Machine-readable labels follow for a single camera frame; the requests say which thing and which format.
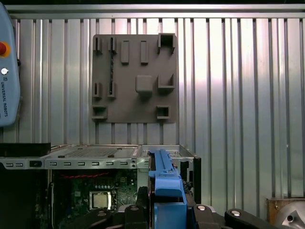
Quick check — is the silver CPU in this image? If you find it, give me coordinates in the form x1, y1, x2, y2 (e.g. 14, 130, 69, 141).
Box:
91, 191, 112, 210

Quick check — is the grey parts rack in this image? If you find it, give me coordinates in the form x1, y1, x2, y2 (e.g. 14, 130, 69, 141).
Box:
91, 32, 179, 124

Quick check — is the square brown base plate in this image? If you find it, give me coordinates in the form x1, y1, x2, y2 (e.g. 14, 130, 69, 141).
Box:
266, 197, 305, 229

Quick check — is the pale blue teach pendant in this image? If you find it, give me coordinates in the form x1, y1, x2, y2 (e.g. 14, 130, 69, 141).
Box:
0, 0, 21, 128

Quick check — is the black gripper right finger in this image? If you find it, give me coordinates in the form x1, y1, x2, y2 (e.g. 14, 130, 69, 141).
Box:
183, 185, 277, 229

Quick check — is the red twisted wire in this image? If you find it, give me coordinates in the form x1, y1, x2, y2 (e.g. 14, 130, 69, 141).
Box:
59, 172, 111, 178

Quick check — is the hard disk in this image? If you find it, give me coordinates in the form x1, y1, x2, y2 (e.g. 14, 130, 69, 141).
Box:
147, 148, 195, 229

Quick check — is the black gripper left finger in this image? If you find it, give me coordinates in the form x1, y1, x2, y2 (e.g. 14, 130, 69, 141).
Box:
53, 186, 150, 229

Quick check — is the black PC case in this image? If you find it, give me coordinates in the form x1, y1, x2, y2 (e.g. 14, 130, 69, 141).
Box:
0, 142, 202, 229

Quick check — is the green motherboard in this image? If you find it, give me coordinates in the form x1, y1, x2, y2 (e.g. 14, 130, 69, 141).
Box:
51, 169, 139, 229

